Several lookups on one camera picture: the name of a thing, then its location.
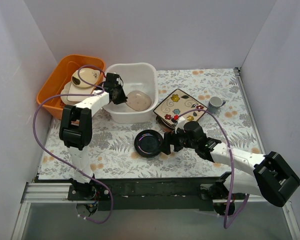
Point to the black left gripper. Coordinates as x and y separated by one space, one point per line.
119 95

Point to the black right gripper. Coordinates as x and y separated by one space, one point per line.
168 143

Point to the black round plate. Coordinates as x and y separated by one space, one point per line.
147 143

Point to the square floral ceramic plate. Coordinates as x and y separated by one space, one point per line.
177 103

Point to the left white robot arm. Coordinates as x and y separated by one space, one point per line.
76 128

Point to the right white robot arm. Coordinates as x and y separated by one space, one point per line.
266 175

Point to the white plastic bin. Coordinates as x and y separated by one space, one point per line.
137 78

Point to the orange plastic bin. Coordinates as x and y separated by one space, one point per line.
60 77

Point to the pink bottom plate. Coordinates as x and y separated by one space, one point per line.
164 126

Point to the beige round plate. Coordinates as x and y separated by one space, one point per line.
88 78

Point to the white square plate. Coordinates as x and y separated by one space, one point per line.
78 94

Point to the white scalloped plate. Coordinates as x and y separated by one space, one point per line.
65 93

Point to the grey mug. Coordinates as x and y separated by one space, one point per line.
215 103

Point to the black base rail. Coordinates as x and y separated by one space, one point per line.
149 194

